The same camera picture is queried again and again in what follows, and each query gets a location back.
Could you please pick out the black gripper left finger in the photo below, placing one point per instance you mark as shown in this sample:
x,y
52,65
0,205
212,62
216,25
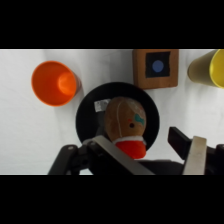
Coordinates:
x,y
110,156

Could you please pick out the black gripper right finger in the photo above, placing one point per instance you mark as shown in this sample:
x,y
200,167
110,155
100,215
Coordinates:
x,y
195,153

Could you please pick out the brown potato plush toy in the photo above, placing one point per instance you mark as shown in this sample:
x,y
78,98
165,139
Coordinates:
x,y
125,121

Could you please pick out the black bowl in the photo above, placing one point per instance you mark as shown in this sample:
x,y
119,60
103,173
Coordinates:
x,y
88,120

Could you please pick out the yellow plastic cup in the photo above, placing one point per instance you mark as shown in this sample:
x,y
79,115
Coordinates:
x,y
205,68

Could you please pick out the wooden block with blue dot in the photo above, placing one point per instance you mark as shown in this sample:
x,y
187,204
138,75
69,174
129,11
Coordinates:
x,y
155,70

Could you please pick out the orange plastic cup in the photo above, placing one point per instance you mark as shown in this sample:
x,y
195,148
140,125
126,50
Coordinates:
x,y
53,83

